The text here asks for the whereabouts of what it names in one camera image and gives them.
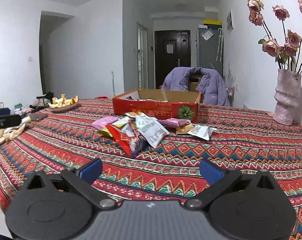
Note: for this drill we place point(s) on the pink wall stickers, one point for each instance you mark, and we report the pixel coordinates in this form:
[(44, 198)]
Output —
[(231, 77)]

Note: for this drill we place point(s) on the bunch of pink roses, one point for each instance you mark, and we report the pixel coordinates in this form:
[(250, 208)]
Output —
[(272, 47)]

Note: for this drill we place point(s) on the glass door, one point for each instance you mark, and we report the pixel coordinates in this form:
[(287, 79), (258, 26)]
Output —
[(142, 55)]

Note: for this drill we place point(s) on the brown chair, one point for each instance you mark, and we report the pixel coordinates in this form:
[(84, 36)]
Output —
[(194, 87)]

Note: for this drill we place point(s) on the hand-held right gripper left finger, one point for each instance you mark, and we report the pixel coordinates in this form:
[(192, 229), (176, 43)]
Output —
[(91, 171)]

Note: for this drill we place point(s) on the red cardboard box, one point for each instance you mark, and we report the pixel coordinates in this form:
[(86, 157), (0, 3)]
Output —
[(153, 108)]

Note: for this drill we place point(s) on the brown plate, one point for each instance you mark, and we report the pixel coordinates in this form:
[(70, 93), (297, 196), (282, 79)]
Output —
[(66, 108)]

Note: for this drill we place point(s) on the dark entrance door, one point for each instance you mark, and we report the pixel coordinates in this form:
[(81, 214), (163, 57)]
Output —
[(161, 62)]

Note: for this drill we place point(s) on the clear plastic bag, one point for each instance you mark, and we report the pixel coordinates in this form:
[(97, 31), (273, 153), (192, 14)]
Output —
[(207, 35)]

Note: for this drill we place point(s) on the red patterned tablecloth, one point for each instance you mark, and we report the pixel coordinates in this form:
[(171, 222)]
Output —
[(191, 170)]

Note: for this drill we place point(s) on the yellow black box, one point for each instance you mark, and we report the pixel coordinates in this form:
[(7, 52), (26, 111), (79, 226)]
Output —
[(212, 23)]

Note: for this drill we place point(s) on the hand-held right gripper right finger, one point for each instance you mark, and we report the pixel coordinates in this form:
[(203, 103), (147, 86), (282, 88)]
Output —
[(211, 171)]

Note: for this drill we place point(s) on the beige towel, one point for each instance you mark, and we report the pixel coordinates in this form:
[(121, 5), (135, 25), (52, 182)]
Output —
[(13, 132)]

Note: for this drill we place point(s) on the purple puffer jacket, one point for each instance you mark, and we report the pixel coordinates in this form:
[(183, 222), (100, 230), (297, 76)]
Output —
[(216, 90)]

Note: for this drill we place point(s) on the white mop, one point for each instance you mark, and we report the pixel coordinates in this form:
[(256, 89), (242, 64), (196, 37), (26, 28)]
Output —
[(112, 85)]

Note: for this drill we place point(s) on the pink ceramic vase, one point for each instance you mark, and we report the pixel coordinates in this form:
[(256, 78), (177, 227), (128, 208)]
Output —
[(287, 100)]

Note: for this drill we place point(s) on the white folded umbrella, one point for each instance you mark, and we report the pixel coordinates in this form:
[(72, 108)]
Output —
[(219, 45)]

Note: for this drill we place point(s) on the pile of snack packets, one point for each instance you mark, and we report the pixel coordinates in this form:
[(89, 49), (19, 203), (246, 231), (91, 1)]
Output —
[(151, 130)]

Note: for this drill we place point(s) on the yellow fruit peels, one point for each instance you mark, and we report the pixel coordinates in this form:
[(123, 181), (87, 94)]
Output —
[(62, 101)]

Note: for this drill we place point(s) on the wall poster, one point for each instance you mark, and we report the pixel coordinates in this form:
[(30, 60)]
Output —
[(230, 21)]

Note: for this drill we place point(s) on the grey refrigerator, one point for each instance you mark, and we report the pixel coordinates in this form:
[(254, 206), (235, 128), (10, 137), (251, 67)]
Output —
[(208, 55)]

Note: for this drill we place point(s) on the white paper on door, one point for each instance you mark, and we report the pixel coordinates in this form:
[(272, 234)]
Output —
[(169, 48)]

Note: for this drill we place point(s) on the black bag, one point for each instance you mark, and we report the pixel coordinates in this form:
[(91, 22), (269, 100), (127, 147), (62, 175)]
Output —
[(47, 97)]

